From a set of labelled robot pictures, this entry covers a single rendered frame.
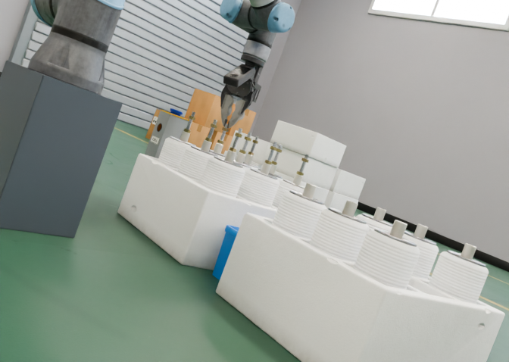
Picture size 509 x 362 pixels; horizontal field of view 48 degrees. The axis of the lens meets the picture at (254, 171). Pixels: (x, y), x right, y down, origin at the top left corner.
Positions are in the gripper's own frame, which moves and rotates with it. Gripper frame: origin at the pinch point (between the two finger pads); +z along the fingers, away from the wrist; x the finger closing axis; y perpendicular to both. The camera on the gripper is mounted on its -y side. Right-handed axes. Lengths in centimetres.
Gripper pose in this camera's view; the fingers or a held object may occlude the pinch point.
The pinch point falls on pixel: (226, 123)
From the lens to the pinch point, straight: 165.6
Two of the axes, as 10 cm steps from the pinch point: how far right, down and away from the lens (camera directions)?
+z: -3.5, 9.4, 0.5
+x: -8.9, -3.5, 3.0
